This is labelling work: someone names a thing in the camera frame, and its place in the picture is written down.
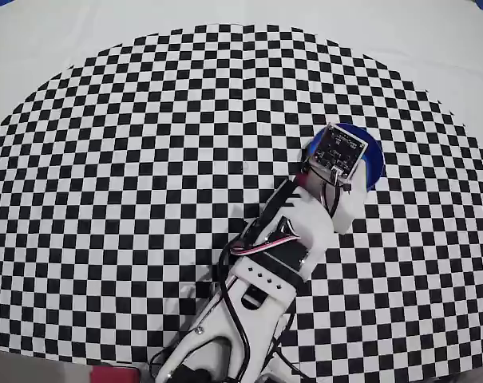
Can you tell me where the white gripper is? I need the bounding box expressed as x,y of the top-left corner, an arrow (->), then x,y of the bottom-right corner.
263,164 -> 369,279

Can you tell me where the blue round box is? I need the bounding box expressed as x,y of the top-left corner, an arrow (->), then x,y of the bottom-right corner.
303,123 -> 386,192

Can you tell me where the black white checkered mat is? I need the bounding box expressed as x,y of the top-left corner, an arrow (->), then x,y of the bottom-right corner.
0,0 -> 483,379

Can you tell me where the red flat object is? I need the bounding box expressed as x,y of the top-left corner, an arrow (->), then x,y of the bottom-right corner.
89,366 -> 141,383

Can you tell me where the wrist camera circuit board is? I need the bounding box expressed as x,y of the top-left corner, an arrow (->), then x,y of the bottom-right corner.
307,122 -> 369,187

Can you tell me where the white red black servo cable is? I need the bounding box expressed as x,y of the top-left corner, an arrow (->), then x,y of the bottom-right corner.
228,235 -> 302,259

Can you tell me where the thick black cable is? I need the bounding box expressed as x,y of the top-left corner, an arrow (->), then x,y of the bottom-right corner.
219,239 -> 254,383

